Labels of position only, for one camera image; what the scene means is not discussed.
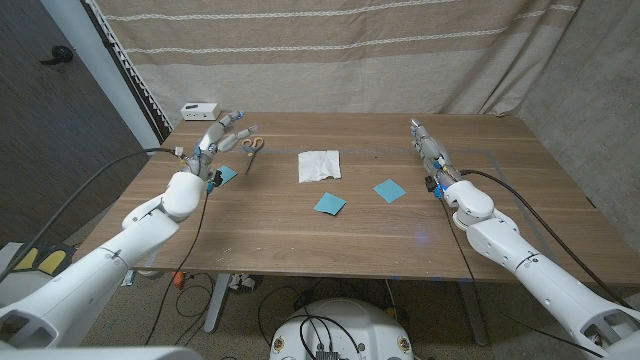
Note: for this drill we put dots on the white door frame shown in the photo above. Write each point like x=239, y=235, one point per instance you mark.
x=97, y=65

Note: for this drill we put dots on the blue sticky note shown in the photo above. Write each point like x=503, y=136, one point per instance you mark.
x=330, y=203
x=227, y=174
x=389, y=190

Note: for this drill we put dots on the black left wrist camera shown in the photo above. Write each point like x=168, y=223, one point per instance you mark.
x=216, y=177

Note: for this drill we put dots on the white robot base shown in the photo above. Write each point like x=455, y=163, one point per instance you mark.
x=360, y=325

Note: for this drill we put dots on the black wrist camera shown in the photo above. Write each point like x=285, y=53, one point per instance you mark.
x=216, y=177
x=430, y=183

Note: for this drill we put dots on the white crumpled tissue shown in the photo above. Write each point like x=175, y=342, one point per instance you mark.
x=320, y=165

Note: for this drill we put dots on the white power strip box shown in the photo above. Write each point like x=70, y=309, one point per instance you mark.
x=200, y=111

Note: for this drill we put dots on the small green white label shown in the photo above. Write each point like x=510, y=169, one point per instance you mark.
x=128, y=278

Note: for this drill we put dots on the small orange object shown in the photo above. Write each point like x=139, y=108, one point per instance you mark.
x=178, y=280

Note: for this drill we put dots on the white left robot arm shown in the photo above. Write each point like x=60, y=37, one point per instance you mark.
x=100, y=270

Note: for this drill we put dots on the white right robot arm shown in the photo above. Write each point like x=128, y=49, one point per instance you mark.
x=540, y=280

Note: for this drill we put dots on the beige striped curtain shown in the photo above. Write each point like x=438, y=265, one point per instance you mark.
x=325, y=65

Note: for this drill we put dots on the crumpled white paper scrap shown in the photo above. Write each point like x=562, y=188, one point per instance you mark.
x=242, y=282

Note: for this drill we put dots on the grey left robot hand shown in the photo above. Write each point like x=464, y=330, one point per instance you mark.
x=212, y=142

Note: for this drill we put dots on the white floor panel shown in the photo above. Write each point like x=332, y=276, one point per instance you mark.
x=12, y=289

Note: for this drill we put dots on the black strip with lace trim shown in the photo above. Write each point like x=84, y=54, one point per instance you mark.
x=141, y=100

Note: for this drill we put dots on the metal table leg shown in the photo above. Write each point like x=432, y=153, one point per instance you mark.
x=217, y=300
x=474, y=315

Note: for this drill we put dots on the white robot torso edge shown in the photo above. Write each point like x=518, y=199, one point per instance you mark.
x=100, y=355

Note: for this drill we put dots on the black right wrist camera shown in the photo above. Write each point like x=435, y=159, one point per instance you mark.
x=430, y=183

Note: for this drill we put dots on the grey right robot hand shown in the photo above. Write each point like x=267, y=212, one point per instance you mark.
x=431, y=150

